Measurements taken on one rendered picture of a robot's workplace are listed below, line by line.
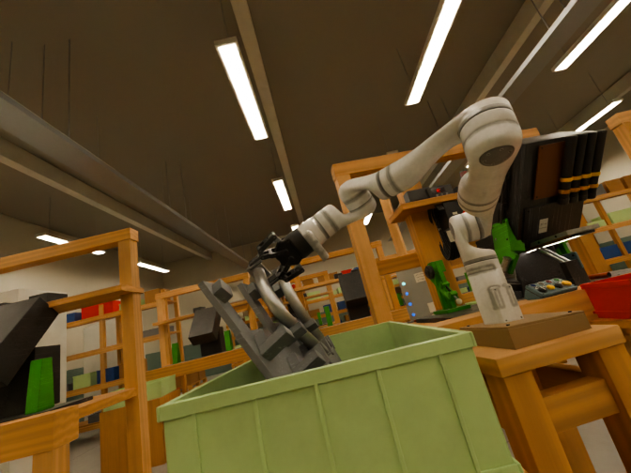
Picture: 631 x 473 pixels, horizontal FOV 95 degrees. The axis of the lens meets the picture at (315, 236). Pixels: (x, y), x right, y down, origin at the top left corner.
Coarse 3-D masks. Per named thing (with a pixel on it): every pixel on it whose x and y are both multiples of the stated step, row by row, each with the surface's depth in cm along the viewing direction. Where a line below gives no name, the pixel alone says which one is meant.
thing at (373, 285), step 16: (336, 176) 185; (352, 224) 176; (416, 224) 178; (432, 224) 179; (352, 240) 178; (368, 240) 173; (416, 240) 178; (432, 240) 176; (576, 240) 184; (592, 240) 181; (368, 256) 170; (432, 256) 173; (592, 256) 178; (368, 272) 168; (448, 272) 170; (592, 272) 179; (368, 288) 165; (432, 288) 171; (384, 304) 163; (384, 320) 160
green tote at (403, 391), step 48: (336, 336) 95; (384, 336) 93; (432, 336) 50; (240, 384) 63; (288, 384) 37; (336, 384) 36; (384, 384) 36; (432, 384) 36; (480, 384) 35; (192, 432) 36; (240, 432) 36; (288, 432) 36; (336, 432) 35; (384, 432) 35; (432, 432) 34; (480, 432) 34
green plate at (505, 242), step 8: (496, 224) 148; (504, 224) 141; (496, 232) 147; (504, 232) 141; (512, 232) 140; (496, 240) 147; (504, 240) 141; (512, 240) 139; (520, 240) 139; (496, 248) 147; (504, 248) 141; (512, 248) 137; (520, 248) 138
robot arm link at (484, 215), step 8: (496, 200) 68; (464, 208) 73; (472, 208) 70; (480, 208) 70; (488, 208) 70; (480, 216) 74; (488, 216) 75; (480, 224) 84; (488, 224) 81; (480, 232) 85; (488, 232) 84
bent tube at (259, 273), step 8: (248, 272) 74; (256, 272) 72; (264, 272) 73; (256, 280) 70; (264, 280) 69; (264, 288) 66; (264, 296) 66; (272, 296) 66; (272, 304) 65; (280, 304) 65; (272, 312) 65; (280, 312) 65; (288, 312) 66; (280, 320) 65; (288, 320) 65; (296, 320) 67; (288, 328) 66; (304, 336) 69; (312, 336) 71; (312, 344) 71
